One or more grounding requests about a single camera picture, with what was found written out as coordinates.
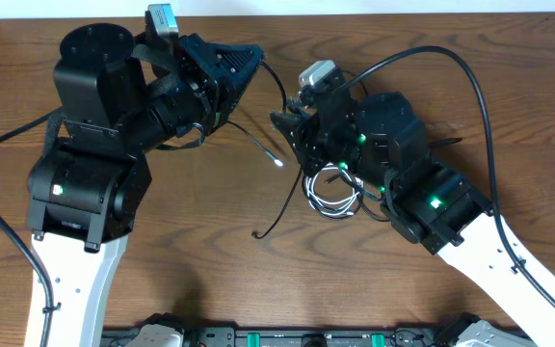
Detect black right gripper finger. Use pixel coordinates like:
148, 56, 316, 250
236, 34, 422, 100
270, 111, 314, 140
289, 134, 324, 176

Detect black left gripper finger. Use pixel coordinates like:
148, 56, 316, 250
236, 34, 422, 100
219, 77, 252, 123
209, 43, 264, 84

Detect white cable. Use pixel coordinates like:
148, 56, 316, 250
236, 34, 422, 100
304, 163, 365, 217

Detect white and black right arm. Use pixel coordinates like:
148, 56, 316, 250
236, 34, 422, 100
271, 67, 555, 346

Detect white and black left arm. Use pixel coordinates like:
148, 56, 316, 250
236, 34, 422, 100
25, 23, 264, 346

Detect black right camera cable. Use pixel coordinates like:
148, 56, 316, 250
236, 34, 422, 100
339, 45, 555, 334

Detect black camera cable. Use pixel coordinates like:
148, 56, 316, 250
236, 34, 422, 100
339, 45, 555, 334
0, 108, 65, 347

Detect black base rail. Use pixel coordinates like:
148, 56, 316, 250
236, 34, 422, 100
98, 311, 539, 347

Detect black left camera cable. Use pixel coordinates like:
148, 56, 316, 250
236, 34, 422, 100
0, 108, 65, 347

